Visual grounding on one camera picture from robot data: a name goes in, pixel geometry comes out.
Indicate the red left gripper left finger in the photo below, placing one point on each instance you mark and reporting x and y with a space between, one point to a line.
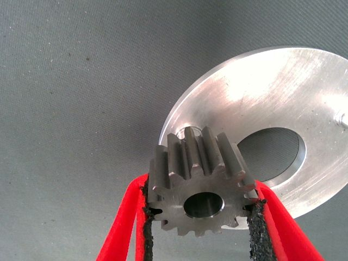
125 231

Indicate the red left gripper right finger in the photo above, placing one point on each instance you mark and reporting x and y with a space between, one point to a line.
277 236

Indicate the small steel planetary gear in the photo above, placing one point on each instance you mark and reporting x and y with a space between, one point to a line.
176 198

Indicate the round metal carrier plate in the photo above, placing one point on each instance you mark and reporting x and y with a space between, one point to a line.
258 95

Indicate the dark grey table cloth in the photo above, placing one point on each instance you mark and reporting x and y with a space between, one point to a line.
68 81

